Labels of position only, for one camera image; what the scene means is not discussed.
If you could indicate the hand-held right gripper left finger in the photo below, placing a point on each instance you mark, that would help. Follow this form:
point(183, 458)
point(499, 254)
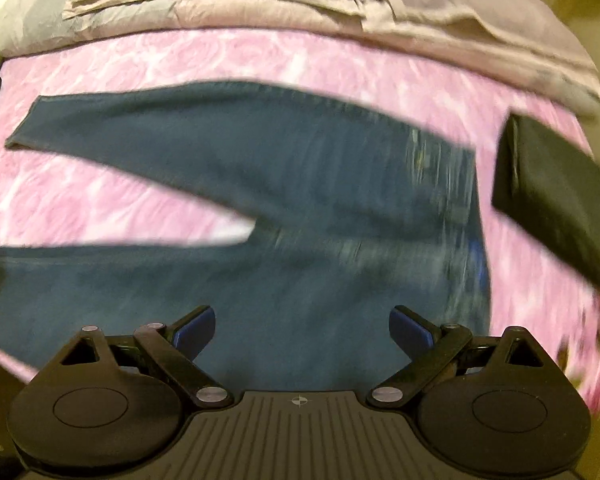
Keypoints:
point(198, 330)

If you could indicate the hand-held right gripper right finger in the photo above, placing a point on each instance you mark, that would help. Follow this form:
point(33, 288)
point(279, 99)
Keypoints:
point(405, 330)

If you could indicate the blue denim jeans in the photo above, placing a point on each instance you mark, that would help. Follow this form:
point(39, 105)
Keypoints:
point(300, 200)

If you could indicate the pink floral bed sheet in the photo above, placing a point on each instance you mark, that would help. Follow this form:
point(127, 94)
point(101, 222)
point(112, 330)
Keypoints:
point(130, 195)

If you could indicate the folded black garment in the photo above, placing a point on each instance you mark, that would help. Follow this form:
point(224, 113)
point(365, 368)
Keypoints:
point(555, 195)

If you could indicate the folded beige quilt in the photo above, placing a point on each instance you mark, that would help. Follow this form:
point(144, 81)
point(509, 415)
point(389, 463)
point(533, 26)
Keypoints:
point(305, 5)

